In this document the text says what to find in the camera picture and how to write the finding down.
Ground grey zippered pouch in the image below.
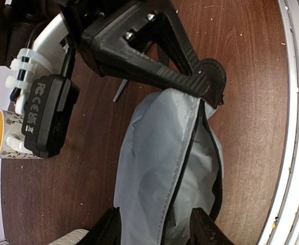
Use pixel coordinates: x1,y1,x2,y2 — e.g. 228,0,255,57
113,89,223,244

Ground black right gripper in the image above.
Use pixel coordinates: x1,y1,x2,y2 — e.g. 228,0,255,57
59,1,226,107

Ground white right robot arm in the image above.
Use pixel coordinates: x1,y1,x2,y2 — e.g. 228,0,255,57
0,1,231,244

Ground aluminium table front rail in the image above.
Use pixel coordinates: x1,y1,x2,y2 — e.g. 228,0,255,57
258,1,299,244

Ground silver scissors black handles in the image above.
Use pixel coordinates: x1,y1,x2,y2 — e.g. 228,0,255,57
113,79,128,103

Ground white floral mug yellow inside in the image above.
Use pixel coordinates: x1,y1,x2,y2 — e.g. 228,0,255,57
0,109,39,159

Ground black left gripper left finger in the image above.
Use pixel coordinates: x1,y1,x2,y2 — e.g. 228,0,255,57
80,207,121,245

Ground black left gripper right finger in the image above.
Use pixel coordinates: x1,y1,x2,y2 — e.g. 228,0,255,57
187,208,233,245

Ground plain white mug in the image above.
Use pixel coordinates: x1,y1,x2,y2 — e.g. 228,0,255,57
49,229,89,245

